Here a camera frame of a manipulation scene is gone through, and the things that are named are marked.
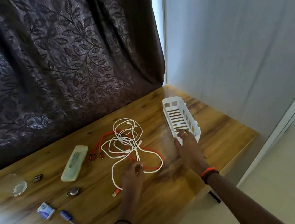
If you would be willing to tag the person's left hand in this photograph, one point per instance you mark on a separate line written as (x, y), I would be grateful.
(132, 181)

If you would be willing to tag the clear drinking glass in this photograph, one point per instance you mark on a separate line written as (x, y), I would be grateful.
(14, 186)

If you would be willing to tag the brown leaf-patterned curtain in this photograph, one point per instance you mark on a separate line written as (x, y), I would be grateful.
(42, 63)

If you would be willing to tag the person's right forearm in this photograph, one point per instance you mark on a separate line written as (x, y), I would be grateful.
(237, 203)

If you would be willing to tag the person's right hand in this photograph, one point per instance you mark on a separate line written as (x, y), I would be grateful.
(190, 151)

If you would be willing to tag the white and blue eraser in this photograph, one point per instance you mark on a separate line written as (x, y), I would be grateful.
(46, 211)

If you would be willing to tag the red wristband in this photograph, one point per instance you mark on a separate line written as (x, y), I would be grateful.
(207, 171)

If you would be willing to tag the white plastic slotted basket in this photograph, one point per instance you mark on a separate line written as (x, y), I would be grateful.
(195, 133)

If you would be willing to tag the pale green plastic case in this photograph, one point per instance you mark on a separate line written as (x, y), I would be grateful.
(74, 163)

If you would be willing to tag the small dark metal clip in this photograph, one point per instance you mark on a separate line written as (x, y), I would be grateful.
(37, 178)

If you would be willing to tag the small round silver object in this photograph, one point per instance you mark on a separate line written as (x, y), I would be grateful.
(73, 192)

